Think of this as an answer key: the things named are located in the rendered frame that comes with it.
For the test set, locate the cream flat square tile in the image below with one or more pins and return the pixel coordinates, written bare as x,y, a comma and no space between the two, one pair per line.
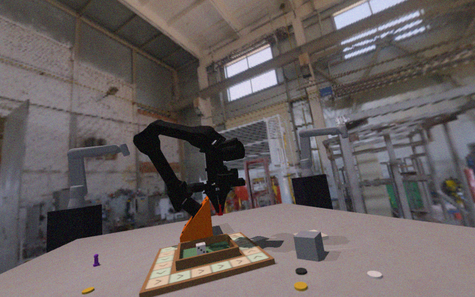
324,236

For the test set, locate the purple game pawn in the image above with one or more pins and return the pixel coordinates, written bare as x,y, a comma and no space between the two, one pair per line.
96,263

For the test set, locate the yellow flat disc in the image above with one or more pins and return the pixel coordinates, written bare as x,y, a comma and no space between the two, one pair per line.
300,286
88,290

